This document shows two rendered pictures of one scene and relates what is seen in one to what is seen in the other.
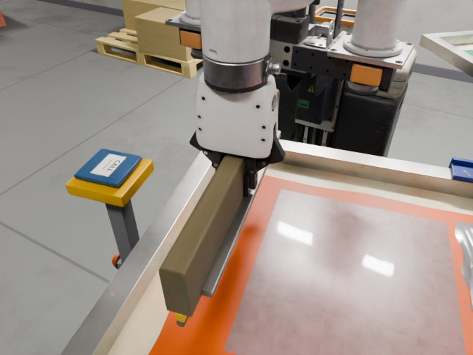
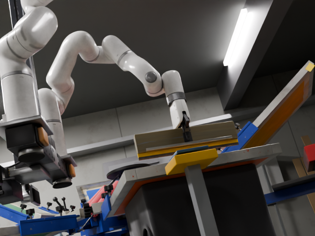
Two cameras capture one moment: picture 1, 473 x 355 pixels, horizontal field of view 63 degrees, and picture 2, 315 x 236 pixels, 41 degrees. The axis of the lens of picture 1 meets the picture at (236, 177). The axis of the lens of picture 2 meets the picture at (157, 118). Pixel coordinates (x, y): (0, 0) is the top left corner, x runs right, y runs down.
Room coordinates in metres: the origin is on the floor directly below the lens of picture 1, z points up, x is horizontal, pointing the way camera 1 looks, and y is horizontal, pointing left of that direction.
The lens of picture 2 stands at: (1.40, 1.26, 0.67)
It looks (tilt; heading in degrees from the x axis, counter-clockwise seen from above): 19 degrees up; 236
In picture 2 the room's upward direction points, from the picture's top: 14 degrees counter-clockwise
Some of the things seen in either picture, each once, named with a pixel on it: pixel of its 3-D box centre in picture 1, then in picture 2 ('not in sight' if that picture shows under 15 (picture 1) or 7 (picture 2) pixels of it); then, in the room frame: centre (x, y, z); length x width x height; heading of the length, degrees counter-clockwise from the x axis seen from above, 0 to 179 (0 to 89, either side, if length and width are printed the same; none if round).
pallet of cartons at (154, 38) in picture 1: (165, 30); not in sight; (3.83, 0.70, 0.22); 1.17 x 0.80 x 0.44; 61
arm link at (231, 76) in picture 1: (241, 63); (176, 99); (0.43, -0.01, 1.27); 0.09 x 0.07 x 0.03; 72
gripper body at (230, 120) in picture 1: (236, 110); (179, 113); (0.43, 0.00, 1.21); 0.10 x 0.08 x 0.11; 72
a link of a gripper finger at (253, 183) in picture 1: (257, 174); not in sight; (0.42, -0.03, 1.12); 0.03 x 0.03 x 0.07; 72
